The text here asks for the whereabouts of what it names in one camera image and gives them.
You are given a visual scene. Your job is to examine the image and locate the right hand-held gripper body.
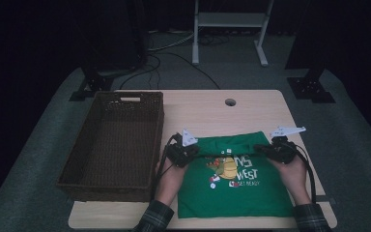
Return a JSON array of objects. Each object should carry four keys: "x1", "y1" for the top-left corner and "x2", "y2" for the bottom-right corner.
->
[{"x1": 264, "y1": 126, "x2": 307, "y2": 164}]

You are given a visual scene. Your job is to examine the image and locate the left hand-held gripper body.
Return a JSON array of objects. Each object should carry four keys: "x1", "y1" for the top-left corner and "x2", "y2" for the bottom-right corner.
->
[{"x1": 166, "y1": 129, "x2": 199, "y2": 169}]

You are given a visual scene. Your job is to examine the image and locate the green printed t-shirt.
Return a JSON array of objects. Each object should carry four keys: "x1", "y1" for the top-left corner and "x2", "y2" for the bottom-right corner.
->
[{"x1": 177, "y1": 130, "x2": 296, "y2": 219}]

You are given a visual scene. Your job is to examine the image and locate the brown wicker basket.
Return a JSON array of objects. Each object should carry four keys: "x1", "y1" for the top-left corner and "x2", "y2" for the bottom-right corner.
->
[{"x1": 55, "y1": 90, "x2": 165, "y2": 203}]

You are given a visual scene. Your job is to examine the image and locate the grey tape strip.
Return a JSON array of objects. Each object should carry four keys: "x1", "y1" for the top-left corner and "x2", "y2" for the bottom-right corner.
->
[{"x1": 315, "y1": 194, "x2": 337, "y2": 206}]

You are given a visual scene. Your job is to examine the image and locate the black metal stand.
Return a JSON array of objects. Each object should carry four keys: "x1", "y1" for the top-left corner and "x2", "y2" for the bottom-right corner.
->
[
  {"x1": 284, "y1": 0, "x2": 336, "y2": 104},
  {"x1": 69, "y1": 0, "x2": 149, "y2": 102}
]

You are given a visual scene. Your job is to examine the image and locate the white metal stand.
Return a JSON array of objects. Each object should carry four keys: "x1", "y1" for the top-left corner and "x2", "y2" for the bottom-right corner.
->
[{"x1": 191, "y1": 0, "x2": 275, "y2": 68}]

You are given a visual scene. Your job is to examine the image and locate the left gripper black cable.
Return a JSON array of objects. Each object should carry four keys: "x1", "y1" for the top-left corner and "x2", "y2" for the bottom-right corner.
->
[{"x1": 153, "y1": 132, "x2": 181, "y2": 201}]

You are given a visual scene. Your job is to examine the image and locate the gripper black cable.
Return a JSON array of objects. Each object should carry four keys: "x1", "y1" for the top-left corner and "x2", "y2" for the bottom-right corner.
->
[
  {"x1": 153, "y1": 132, "x2": 181, "y2": 201},
  {"x1": 289, "y1": 140, "x2": 318, "y2": 205}
]

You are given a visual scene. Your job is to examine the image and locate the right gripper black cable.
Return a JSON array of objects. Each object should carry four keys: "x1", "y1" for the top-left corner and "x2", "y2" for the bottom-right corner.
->
[{"x1": 289, "y1": 140, "x2": 318, "y2": 205}]

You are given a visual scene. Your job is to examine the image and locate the black floor cable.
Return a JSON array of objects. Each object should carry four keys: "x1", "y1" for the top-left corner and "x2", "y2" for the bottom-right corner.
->
[{"x1": 119, "y1": 52, "x2": 221, "y2": 91}]

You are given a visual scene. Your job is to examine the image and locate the white floor cable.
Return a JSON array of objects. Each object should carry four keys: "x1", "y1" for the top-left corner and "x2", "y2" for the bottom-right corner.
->
[{"x1": 148, "y1": 32, "x2": 196, "y2": 52}]

